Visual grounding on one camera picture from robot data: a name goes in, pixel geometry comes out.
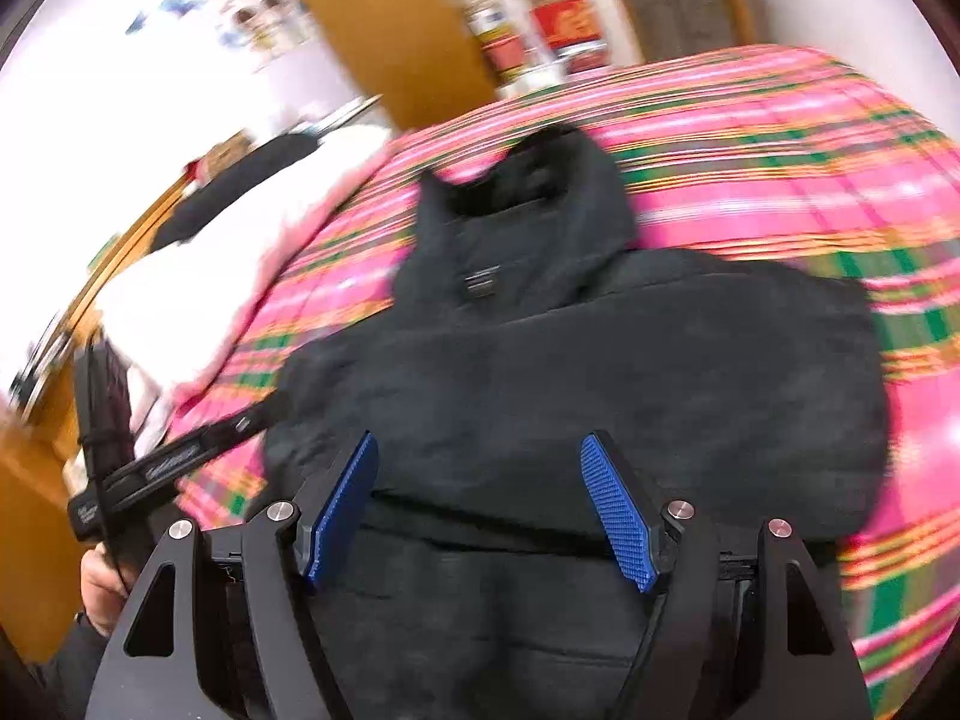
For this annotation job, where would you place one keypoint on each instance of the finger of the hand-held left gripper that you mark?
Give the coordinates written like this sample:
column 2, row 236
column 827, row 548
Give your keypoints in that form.
column 244, row 424

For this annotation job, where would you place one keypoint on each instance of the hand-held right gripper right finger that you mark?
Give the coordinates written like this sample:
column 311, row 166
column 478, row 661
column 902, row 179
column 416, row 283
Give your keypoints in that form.
column 619, row 517

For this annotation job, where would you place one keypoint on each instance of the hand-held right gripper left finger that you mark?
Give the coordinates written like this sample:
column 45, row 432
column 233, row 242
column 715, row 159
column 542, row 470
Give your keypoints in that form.
column 341, row 517

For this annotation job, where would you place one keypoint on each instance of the black puffer jacket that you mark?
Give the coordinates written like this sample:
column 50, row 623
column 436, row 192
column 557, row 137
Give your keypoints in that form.
column 525, row 360

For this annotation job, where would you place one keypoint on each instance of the person's left forearm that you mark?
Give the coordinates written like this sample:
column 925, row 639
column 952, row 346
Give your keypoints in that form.
column 71, row 671

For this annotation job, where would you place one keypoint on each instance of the person's left hand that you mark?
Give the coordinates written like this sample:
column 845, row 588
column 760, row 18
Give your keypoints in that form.
column 101, row 585

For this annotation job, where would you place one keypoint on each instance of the black cloth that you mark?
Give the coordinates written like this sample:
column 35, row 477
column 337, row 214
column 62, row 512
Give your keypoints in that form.
column 232, row 187

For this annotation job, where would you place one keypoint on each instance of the small brown box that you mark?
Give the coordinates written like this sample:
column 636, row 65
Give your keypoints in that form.
column 225, row 151

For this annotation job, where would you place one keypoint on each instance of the pink plaid bed sheet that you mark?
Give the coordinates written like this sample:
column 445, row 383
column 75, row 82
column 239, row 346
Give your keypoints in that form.
column 750, row 150

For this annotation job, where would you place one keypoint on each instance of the stack of white red boxes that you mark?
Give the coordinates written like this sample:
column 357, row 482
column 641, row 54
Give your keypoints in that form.
column 496, row 37

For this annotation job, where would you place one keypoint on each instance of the red gift box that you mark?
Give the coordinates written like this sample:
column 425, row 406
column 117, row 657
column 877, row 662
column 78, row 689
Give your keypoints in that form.
column 566, row 22

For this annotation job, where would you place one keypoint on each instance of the wooden bed frame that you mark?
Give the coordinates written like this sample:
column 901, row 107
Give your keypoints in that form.
column 37, row 540

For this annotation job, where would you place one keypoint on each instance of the cartoon wall sticker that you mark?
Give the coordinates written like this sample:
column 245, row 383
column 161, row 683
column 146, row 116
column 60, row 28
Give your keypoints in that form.
column 255, row 19

